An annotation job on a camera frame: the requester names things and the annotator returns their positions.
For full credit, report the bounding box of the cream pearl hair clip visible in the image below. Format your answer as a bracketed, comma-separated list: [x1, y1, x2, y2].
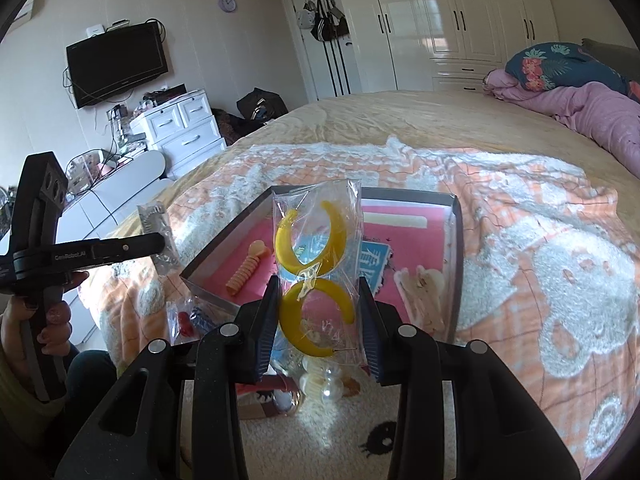
[299, 356, 345, 403]

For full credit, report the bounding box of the clear acrylic organizer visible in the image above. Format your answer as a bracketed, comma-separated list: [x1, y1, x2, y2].
[65, 148, 119, 195]

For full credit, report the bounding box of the black bag on floor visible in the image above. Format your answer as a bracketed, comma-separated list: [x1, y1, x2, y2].
[212, 88, 288, 146]

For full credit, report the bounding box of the white round-edged desk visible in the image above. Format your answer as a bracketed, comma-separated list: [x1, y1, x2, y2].
[1, 151, 172, 344]

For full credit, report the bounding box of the pink quilt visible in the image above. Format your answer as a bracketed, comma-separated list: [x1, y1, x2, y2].
[484, 70, 639, 177]

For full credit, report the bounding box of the black wall television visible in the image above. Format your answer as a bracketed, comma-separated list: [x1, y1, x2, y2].
[65, 21, 168, 110]

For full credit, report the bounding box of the white drawer chest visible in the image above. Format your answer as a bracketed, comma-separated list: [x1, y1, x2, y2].
[129, 90, 227, 180]

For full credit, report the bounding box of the dark blue bead bag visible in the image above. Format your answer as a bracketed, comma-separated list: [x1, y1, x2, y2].
[190, 307, 219, 338]

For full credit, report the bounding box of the blue small box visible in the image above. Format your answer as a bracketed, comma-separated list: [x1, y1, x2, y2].
[270, 328, 302, 370]

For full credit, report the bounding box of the green left sleeve forearm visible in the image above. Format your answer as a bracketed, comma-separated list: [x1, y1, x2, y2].
[1, 349, 117, 479]

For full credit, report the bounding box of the yellow hoop earrings bag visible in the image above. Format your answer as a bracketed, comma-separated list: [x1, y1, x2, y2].
[271, 179, 363, 364]

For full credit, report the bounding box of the white hair claw clip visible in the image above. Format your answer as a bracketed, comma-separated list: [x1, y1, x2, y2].
[394, 266, 445, 335]

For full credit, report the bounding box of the white air conditioner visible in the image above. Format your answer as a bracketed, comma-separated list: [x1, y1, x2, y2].
[9, 0, 35, 32]

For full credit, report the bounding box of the white door with bags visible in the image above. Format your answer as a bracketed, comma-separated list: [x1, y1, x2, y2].
[282, 0, 362, 102]

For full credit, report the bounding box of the purple wall clock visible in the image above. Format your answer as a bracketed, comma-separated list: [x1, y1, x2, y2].
[218, 0, 238, 13]

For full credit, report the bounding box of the red ball earrings bag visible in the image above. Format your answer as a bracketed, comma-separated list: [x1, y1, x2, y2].
[166, 302, 200, 346]

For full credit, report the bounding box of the grey headboard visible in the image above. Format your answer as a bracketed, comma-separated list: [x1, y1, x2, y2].
[582, 38, 640, 82]

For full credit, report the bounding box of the orange white plush blanket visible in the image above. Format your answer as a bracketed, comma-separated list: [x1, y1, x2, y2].
[79, 138, 639, 479]

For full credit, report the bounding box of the yellow bedspread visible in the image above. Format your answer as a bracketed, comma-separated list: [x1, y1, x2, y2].
[114, 90, 640, 241]

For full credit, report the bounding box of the white wardrobe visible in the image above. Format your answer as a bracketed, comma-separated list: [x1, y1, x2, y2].
[248, 0, 561, 94]

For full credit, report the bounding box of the left hand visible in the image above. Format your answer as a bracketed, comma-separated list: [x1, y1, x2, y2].
[0, 270, 90, 386]

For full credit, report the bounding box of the orange spiral hair tie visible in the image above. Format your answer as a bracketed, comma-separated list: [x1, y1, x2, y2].
[224, 239, 272, 298]

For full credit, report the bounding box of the clear bag with label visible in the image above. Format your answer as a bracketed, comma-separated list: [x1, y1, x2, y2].
[138, 202, 180, 275]

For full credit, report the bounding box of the grey cardboard box tray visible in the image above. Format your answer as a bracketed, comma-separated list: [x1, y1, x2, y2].
[181, 181, 464, 349]

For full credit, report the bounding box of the floral teal pillow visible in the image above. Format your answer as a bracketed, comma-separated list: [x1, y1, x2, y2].
[506, 42, 639, 102]

